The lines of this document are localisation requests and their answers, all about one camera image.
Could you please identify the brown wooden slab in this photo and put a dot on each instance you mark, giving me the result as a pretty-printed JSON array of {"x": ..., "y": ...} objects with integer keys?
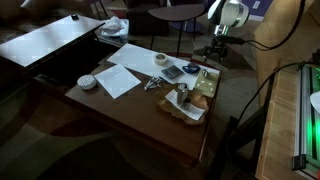
[{"x": 176, "y": 115}]

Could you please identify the brown leather sofa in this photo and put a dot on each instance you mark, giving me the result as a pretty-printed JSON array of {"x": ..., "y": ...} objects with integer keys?
[{"x": 40, "y": 8}]

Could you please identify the white paper sheet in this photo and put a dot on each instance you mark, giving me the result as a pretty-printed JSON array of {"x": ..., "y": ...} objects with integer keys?
[{"x": 116, "y": 80}]

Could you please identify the aluminium rail frame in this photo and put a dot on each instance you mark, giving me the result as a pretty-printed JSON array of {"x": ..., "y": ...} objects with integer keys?
[{"x": 301, "y": 116}]

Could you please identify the light wooden robot table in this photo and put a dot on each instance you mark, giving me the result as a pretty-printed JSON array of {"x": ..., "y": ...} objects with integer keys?
[{"x": 280, "y": 116}]

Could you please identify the small grey cylinder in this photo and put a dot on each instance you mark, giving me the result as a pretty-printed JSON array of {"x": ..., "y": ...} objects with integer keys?
[{"x": 186, "y": 106}]

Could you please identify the white plastic bag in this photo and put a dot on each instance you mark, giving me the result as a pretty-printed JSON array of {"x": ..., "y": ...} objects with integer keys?
[{"x": 113, "y": 25}]

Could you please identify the small black object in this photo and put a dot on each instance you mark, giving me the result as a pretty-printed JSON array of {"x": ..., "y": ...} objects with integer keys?
[{"x": 75, "y": 16}]

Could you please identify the masking tape roll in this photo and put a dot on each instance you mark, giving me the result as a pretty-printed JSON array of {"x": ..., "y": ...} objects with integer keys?
[{"x": 156, "y": 61}]

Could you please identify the grey calculator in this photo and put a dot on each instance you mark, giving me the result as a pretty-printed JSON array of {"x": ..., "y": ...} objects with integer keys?
[{"x": 172, "y": 71}]

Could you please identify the brown wooden coffee table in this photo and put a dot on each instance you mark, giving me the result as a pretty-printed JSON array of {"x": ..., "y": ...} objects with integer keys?
[{"x": 140, "y": 113}]

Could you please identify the white board panel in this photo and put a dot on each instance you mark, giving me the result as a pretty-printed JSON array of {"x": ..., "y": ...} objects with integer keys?
[{"x": 43, "y": 40}]

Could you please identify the dark round side table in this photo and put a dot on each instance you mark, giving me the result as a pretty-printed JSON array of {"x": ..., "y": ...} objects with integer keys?
[{"x": 176, "y": 11}]

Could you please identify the large white board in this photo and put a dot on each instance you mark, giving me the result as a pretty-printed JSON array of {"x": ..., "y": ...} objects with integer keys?
[{"x": 136, "y": 58}]

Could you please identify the round white container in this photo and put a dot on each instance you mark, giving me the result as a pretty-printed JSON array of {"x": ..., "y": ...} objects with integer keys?
[{"x": 86, "y": 82}]

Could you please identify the metal measuring scoop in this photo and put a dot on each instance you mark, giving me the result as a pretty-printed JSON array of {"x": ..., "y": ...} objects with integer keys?
[{"x": 205, "y": 72}]

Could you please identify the silver wrist mount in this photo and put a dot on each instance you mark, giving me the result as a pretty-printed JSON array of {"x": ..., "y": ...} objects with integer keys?
[{"x": 220, "y": 30}]

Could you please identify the white paper slip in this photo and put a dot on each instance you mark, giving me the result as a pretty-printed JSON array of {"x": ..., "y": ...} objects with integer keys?
[{"x": 195, "y": 113}]

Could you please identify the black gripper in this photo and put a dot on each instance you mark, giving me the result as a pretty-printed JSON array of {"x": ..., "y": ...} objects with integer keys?
[{"x": 218, "y": 45}]

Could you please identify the black metal stand leg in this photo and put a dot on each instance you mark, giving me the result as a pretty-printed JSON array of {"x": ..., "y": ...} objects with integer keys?
[{"x": 233, "y": 146}]

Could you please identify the white wall outlet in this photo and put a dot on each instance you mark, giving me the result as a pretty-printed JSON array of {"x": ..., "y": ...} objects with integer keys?
[{"x": 256, "y": 4}]

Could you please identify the patterned rug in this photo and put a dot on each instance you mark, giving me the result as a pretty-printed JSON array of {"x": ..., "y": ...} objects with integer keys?
[{"x": 50, "y": 140}]

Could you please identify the silver metal can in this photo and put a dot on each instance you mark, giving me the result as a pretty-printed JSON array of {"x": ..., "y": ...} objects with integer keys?
[{"x": 182, "y": 95}]

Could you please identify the olive green card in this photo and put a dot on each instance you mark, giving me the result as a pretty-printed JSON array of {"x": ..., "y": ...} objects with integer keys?
[{"x": 208, "y": 88}]

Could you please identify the clear plastic storage bin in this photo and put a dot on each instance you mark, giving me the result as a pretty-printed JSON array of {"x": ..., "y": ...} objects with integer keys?
[{"x": 122, "y": 36}]

